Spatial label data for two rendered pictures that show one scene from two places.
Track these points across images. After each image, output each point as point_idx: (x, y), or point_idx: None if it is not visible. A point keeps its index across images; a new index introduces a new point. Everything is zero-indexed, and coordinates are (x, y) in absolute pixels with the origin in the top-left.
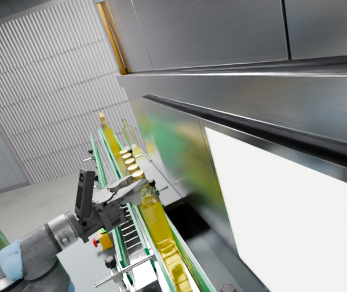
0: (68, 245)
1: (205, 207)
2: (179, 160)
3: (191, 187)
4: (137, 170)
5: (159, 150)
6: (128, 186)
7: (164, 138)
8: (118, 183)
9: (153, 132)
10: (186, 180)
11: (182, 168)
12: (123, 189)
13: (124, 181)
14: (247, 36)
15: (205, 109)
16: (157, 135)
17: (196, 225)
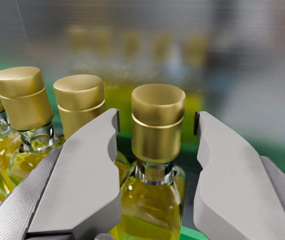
0: None
1: (278, 152)
2: (203, 60)
3: (224, 121)
4: (103, 95)
5: (44, 70)
6: (213, 153)
7: (127, 8)
8: (104, 161)
9: (33, 15)
10: (201, 110)
11: (208, 81)
12: (224, 179)
13: (112, 141)
14: None
15: None
16: (65, 16)
17: None
